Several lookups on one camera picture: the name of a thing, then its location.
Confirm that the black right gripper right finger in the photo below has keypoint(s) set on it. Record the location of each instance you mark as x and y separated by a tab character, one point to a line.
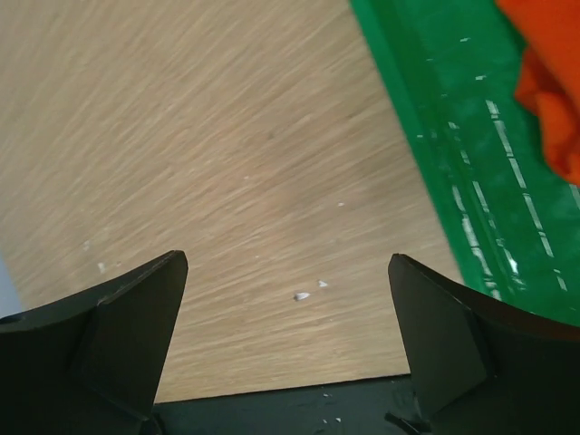
481	366

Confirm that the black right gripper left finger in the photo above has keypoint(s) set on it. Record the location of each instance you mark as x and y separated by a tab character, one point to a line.
91	363

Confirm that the orange t shirt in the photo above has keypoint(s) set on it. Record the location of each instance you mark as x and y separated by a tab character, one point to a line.
548	84

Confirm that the green plastic tray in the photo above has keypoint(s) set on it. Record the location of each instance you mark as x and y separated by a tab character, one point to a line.
450	68

